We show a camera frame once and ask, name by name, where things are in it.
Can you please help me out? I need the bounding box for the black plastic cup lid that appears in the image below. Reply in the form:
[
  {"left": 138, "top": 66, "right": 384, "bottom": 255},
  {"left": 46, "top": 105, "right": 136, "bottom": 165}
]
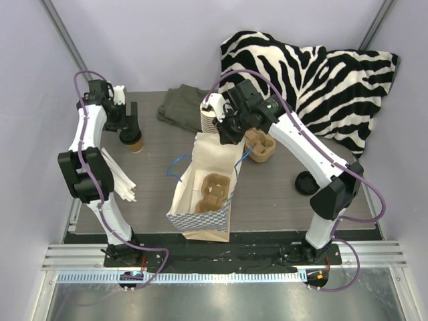
[{"left": 119, "top": 128, "right": 142, "bottom": 145}]

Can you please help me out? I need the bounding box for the single brown paper cup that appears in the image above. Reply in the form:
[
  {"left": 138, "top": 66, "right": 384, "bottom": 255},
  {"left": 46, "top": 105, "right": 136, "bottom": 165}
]
[{"left": 128, "top": 138, "right": 144, "bottom": 153}]

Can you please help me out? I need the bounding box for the single cardboard cup carrier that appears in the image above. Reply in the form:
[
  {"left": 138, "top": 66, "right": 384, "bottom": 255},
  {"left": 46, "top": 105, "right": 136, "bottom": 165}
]
[{"left": 195, "top": 173, "right": 230, "bottom": 213}]

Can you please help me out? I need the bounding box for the printed paper takeout bag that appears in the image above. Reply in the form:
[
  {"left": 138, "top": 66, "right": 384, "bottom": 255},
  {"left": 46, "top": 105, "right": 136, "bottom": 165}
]
[{"left": 167, "top": 132, "right": 245, "bottom": 243}]

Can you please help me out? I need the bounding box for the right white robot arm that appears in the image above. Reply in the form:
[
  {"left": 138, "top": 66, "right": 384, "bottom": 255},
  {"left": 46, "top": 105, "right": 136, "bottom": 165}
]
[{"left": 205, "top": 80, "right": 363, "bottom": 264}]

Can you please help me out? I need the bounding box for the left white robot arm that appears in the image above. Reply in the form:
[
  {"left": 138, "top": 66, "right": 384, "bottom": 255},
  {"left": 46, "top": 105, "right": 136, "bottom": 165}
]
[{"left": 58, "top": 79, "right": 142, "bottom": 267}]

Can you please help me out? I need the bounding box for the stack of paper cups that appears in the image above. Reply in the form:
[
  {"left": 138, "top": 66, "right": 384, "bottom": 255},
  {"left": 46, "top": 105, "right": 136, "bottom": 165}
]
[{"left": 199, "top": 94, "right": 220, "bottom": 134}]

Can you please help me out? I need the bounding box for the cardboard cup carrier tray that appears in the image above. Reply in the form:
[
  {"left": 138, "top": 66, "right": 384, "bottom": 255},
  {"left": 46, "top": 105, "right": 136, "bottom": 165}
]
[{"left": 244, "top": 128, "right": 276, "bottom": 163}]

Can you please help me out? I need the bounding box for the olive green folded cloth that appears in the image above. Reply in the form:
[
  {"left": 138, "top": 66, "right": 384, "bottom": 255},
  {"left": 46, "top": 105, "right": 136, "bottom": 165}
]
[{"left": 156, "top": 84, "right": 218, "bottom": 134}]

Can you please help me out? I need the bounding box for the bundle of white straws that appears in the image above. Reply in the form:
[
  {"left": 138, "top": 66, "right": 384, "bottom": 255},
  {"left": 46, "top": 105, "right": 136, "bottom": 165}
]
[{"left": 101, "top": 148, "right": 136, "bottom": 202}]

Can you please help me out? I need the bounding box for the zebra print cloth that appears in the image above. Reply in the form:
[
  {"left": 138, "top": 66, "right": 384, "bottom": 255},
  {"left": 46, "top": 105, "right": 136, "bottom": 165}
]
[{"left": 219, "top": 31, "right": 401, "bottom": 158}]

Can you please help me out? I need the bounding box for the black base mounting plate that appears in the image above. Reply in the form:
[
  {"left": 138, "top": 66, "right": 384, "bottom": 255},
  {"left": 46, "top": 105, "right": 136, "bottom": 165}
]
[{"left": 63, "top": 230, "right": 344, "bottom": 274}]

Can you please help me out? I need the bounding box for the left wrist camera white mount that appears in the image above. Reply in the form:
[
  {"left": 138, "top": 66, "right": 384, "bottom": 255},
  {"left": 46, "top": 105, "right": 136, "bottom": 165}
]
[{"left": 113, "top": 85, "right": 127, "bottom": 115}]

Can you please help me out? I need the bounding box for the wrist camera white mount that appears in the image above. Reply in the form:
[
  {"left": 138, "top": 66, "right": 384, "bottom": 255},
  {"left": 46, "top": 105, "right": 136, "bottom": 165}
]
[
  {"left": 204, "top": 93, "right": 226, "bottom": 127},
  {"left": 113, "top": 85, "right": 127, "bottom": 115}
]

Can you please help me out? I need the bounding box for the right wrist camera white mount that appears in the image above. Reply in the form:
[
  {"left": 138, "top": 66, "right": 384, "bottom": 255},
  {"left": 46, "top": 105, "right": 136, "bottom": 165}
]
[{"left": 204, "top": 93, "right": 226, "bottom": 127}]

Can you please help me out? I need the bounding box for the white slotted cable duct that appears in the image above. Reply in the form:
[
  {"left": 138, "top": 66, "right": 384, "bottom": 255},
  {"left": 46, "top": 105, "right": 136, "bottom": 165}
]
[{"left": 57, "top": 270, "right": 307, "bottom": 284}]

